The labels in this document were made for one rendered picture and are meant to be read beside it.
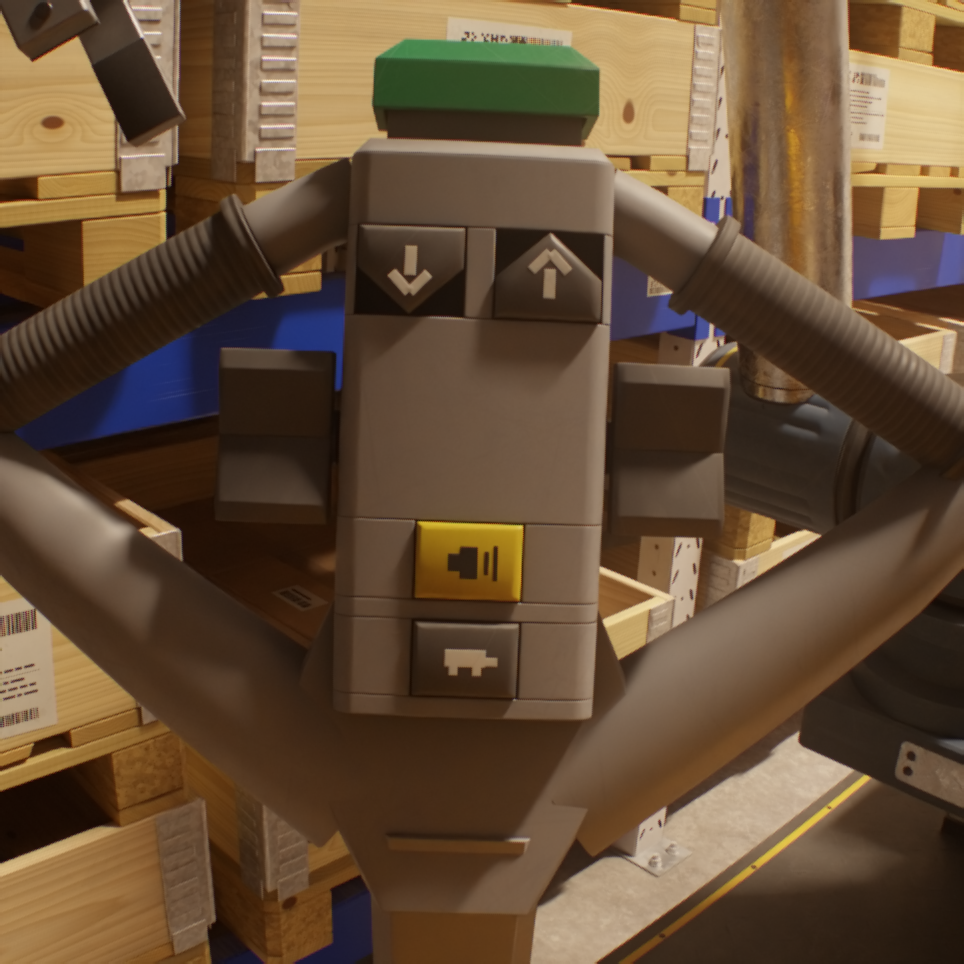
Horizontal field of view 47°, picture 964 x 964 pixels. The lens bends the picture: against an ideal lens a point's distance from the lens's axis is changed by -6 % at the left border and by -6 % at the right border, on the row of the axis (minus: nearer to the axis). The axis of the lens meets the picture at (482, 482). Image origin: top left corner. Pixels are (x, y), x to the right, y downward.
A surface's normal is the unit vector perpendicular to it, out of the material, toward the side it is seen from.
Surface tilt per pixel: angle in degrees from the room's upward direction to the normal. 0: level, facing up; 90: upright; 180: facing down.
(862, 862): 0
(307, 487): 57
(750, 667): 68
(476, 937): 90
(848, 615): 81
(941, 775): 90
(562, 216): 74
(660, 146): 90
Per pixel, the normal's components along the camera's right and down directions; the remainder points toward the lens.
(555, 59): 0.04, -0.52
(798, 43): -0.04, 0.48
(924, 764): -0.72, 0.20
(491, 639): 0.03, 0.06
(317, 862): 0.69, 0.27
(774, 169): -0.47, 0.47
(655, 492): 0.04, -0.24
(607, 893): 0.04, -0.94
